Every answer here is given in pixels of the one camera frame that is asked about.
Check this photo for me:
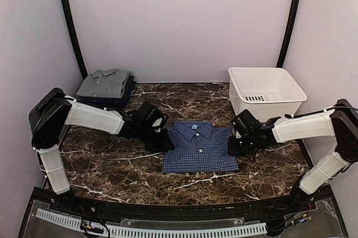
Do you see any white plastic basket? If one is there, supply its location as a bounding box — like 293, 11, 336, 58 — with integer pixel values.
228, 67, 307, 122

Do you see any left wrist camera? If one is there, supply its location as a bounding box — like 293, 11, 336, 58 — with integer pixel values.
131, 101, 168, 132

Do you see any black front rail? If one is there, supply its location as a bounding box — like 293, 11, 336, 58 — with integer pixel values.
70, 195, 295, 222

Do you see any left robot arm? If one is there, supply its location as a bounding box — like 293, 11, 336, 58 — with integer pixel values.
29, 88, 174, 213

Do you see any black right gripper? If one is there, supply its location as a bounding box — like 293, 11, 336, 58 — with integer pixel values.
228, 133, 257, 155

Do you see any right black frame post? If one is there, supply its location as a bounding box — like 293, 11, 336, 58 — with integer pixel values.
276, 0, 300, 68

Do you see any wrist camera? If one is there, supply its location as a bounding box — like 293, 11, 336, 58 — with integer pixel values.
131, 101, 168, 132
230, 109, 262, 139

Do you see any white slotted cable duct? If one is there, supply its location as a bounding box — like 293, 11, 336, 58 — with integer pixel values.
36, 208, 267, 237

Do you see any grey shirt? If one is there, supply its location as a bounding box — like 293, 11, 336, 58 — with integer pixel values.
76, 68, 130, 98

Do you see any blue checked long sleeve shirt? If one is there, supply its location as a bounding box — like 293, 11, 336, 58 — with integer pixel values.
162, 122, 238, 173

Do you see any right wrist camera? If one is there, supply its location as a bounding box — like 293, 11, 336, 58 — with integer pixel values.
230, 109, 262, 139

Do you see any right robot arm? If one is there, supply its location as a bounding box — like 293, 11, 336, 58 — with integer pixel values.
228, 99, 357, 212

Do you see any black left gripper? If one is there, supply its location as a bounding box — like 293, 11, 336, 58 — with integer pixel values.
136, 123, 175, 152

